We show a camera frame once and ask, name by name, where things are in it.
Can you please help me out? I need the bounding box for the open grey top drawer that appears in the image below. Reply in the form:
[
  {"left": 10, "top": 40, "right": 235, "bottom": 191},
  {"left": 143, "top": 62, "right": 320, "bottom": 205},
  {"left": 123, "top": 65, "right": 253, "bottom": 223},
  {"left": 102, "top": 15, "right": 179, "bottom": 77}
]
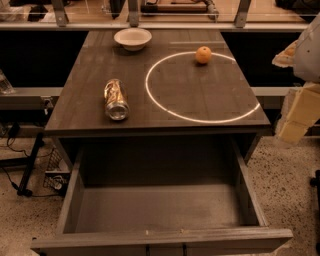
[{"left": 31, "top": 135, "right": 293, "bottom": 256}]

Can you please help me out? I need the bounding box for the metal railing with posts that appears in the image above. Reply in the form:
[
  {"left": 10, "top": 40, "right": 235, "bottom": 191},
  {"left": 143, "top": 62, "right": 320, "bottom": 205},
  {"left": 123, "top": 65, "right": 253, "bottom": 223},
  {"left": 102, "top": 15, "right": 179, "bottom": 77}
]
[{"left": 0, "top": 0, "right": 308, "bottom": 31}]

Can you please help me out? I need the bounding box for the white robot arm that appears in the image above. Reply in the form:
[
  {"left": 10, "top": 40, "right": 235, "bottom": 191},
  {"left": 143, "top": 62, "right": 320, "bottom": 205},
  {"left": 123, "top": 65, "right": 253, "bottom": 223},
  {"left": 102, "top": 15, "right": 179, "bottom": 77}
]
[{"left": 272, "top": 14, "right": 320, "bottom": 145}]

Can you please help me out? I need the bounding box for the wire mesh basket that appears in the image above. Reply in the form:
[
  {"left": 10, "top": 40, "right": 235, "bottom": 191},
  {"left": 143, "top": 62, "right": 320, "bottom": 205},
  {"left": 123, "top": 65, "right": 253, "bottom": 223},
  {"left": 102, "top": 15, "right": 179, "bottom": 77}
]
[{"left": 43, "top": 149, "right": 70, "bottom": 196}]

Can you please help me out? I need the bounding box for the orange fruit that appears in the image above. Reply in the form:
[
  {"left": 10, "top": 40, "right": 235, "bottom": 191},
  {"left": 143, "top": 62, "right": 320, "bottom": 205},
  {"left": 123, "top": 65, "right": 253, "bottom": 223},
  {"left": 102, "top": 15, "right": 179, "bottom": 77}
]
[{"left": 195, "top": 46, "right": 212, "bottom": 64}]

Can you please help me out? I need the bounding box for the white bowl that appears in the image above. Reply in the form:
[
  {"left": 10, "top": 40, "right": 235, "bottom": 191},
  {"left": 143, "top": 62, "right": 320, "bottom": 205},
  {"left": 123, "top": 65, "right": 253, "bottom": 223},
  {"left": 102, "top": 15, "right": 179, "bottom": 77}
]
[{"left": 114, "top": 28, "right": 152, "bottom": 51}]

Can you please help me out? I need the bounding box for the clear plastic bottle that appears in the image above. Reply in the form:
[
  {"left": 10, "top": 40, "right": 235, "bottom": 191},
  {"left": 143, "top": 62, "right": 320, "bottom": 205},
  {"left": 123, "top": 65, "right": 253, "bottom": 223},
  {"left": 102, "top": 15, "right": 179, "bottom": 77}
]
[{"left": 0, "top": 69, "right": 15, "bottom": 95}]

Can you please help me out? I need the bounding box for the crushed gold soda can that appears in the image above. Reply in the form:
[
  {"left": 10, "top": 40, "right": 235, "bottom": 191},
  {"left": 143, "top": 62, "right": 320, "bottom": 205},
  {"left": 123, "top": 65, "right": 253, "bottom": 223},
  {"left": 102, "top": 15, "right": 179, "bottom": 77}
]
[{"left": 104, "top": 79, "right": 129, "bottom": 121}]

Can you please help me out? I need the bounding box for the black stand leg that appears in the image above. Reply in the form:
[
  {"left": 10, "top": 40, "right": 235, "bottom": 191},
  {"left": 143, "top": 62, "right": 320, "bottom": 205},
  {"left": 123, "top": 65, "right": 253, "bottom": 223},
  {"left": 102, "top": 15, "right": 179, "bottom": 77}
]
[{"left": 17, "top": 133, "right": 44, "bottom": 197}]

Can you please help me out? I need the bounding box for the black floor cable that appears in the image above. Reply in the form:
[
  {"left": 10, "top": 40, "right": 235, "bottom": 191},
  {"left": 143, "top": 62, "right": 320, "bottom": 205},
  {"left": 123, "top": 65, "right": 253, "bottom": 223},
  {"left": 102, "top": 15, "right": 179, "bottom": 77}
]
[{"left": 0, "top": 123, "right": 61, "bottom": 198}]

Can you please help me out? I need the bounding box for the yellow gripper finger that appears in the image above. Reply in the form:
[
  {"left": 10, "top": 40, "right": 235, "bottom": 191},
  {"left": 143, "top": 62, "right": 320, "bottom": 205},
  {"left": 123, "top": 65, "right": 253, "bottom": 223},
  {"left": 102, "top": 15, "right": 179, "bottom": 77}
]
[
  {"left": 272, "top": 41, "right": 297, "bottom": 68},
  {"left": 276, "top": 83, "right": 320, "bottom": 144}
]

